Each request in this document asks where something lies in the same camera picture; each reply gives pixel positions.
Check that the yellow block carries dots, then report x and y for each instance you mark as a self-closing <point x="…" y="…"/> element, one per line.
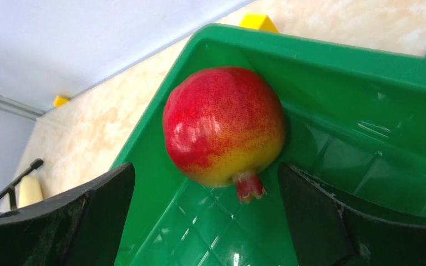
<point x="258" y="22"/>

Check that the purple microphone on tripod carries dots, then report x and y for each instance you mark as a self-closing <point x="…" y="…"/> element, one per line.
<point x="10" y="191"/>

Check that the green plastic tray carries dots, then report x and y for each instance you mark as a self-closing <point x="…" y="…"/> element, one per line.
<point x="356" y="121"/>

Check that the yellow small toy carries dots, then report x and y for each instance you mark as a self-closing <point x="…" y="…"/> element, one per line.
<point x="60" y="101"/>

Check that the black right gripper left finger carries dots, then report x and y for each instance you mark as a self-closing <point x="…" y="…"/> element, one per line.
<point x="81" y="226"/>

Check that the cream toy microphone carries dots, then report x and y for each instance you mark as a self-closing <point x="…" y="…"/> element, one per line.
<point x="30" y="191"/>

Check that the red apple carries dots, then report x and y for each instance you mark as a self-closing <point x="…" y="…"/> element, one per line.
<point x="223" y="126"/>

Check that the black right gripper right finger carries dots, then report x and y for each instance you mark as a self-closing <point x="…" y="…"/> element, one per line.
<point x="329" y="226"/>

